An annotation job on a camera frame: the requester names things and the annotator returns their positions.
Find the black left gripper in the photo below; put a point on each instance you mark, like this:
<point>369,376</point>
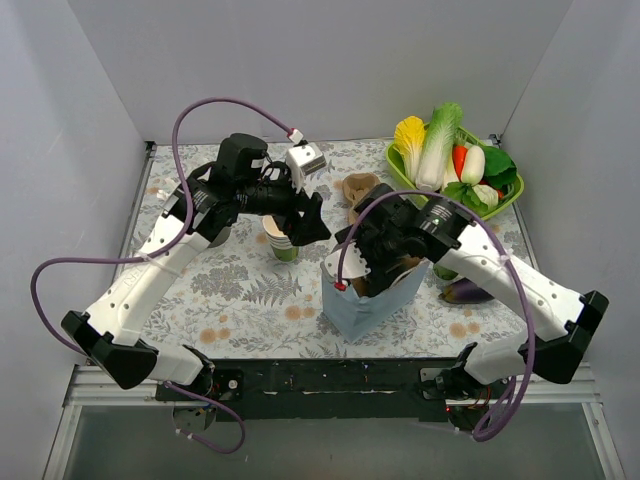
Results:
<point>298,212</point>

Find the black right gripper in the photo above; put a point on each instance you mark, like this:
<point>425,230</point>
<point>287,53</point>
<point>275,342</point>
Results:
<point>378,253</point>

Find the stack of paper cups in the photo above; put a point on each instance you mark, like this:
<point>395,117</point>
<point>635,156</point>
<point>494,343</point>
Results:
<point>281,245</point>

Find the single brown pulp carrier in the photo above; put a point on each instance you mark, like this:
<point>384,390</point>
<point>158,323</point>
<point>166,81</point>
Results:
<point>362,285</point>

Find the green paper coffee cup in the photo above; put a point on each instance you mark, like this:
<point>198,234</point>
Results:
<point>444,273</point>

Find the white paper carry bag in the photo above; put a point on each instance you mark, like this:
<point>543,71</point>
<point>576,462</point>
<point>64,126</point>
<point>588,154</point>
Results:
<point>356,316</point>

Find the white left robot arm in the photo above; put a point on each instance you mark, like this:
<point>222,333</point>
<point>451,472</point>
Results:
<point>197,216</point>

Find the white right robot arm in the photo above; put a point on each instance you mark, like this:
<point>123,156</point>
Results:
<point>559,322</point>

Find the floral patterned table mat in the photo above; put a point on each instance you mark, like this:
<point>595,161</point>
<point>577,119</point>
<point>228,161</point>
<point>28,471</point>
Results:
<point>239,301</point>

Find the brown pulp cup carrier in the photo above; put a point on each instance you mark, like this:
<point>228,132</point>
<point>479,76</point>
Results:
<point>355,187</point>

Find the grey straw holder cup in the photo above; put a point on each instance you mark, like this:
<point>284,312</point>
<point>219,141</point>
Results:
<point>221,238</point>

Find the purple toy eggplant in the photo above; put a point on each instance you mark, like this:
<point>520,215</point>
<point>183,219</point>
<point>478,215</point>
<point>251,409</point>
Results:
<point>464,291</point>

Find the green plastic basket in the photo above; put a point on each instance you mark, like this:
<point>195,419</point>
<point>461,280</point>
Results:
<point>500,173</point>

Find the small green toy cabbage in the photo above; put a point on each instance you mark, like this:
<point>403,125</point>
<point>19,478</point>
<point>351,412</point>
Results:
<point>482,199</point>

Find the yellow toy cabbage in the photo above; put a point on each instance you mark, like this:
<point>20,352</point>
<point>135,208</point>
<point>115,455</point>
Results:
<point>409,138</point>

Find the white toy radish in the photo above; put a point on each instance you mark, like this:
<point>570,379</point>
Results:
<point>474,166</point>

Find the orange toy carrot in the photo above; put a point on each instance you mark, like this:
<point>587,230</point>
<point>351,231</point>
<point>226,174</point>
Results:
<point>459,153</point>

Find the green toy napa cabbage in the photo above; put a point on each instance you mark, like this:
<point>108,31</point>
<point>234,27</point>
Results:
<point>438,144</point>

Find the green toy leafy vegetable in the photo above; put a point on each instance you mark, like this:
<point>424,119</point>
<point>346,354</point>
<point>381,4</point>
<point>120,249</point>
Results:
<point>479,177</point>

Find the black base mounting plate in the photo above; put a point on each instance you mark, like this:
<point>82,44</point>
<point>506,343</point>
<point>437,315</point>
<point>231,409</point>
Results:
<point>261,389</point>

